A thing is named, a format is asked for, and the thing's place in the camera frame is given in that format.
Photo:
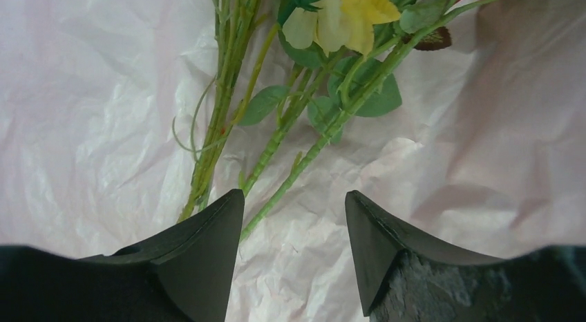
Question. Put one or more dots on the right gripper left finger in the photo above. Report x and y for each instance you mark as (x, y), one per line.
(183, 273)

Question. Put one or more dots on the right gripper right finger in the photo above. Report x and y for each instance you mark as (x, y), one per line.
(406, 274)

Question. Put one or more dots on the pink tissue paper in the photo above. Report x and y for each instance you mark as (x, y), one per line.
(487, 150)

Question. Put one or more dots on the yellow pink flower bunch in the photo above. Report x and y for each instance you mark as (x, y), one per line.
(330, 59)

